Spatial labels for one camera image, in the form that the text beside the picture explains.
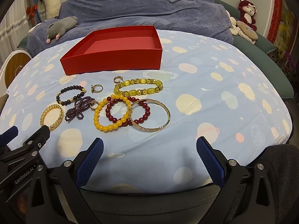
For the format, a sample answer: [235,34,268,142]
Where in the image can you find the gold chain bangle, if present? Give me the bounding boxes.
[40,104,64,131]

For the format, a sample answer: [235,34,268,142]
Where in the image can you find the dark bead gold bracelet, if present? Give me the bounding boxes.
[56,85,87,107]

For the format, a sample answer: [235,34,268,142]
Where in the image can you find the orange yellow bead bracelet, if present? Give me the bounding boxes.
[93,94,132,133]

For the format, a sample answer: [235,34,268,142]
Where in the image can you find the purple garnet bead strand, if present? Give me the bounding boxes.
[64,96,95,122]

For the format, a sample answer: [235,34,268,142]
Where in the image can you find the gold hoop earring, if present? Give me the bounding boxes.
[113,76,124,84]
[89,100,99,111]

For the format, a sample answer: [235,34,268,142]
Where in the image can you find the gold ring red stone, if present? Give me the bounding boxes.
[91,84,103,93]

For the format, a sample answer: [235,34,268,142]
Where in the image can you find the dark red bead bracelet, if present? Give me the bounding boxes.
[105,96,151,127]

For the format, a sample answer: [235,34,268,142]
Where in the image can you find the rose gold thin bangle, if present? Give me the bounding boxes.
[127,98,171,133]

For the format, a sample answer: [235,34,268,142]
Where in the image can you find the yellow cat-eye stone bracelet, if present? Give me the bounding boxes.
[113,77,164,97]

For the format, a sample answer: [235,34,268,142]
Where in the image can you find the brown paper bag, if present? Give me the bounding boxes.
[0,94,9,114]

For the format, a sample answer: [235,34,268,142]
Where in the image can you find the round wooden white device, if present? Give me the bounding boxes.
[1,50,32,90]

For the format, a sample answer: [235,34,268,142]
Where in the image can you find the blue planet print sheet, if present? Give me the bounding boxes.
[1,30,292,193]

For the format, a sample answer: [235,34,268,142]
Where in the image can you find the grey mouse plush toy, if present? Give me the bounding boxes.
[46,16,78,44]

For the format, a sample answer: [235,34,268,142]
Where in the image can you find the red cardboard box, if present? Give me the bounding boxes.
[60,25,163,75]

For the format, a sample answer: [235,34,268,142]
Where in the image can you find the red bow curtain tie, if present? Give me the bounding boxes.
[26,4,38,19]

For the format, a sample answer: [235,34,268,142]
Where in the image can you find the beige cookie plush toy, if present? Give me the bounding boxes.
[226,11,258,44]

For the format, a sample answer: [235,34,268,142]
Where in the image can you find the red monkey plush toy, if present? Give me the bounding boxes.
[238,0,257,31]

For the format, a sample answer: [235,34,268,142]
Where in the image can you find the dark blue velvet blanket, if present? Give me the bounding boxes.
[27,0,234,57]

